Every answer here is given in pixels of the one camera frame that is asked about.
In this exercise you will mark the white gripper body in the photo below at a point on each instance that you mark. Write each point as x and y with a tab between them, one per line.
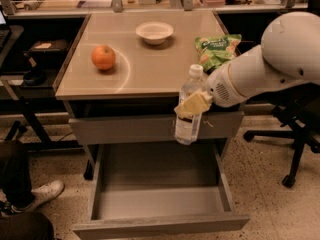
218	85

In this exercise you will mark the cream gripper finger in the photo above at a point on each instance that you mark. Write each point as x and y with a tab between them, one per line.
196	103

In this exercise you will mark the clear plastic tea bottle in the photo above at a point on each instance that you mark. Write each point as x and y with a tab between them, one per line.
187	129

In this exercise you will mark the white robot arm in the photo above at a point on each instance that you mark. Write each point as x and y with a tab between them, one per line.
288	55

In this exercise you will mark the closed grey upper drawer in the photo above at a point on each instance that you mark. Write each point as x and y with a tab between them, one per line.
150	128

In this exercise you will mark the grey drawer cabinet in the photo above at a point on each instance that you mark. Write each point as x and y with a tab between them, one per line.
145	79

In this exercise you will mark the open grey lower drawer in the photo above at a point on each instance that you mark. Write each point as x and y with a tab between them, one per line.
160	188

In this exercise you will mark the green snack chip bag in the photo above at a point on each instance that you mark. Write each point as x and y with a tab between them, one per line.
213	52

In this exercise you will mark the black office chair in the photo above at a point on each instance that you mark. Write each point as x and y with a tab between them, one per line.
299	108

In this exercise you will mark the white paper bowl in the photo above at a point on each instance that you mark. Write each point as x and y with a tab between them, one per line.
154	33

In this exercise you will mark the orange apple fruit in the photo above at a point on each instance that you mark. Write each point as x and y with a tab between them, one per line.
103	57

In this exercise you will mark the black box with label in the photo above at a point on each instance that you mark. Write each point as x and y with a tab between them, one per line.
49	49

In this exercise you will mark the white sneaker shoe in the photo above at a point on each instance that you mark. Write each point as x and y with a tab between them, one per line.
47	193

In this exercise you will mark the person's dark trouser leg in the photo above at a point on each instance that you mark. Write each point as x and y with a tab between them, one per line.
14	174

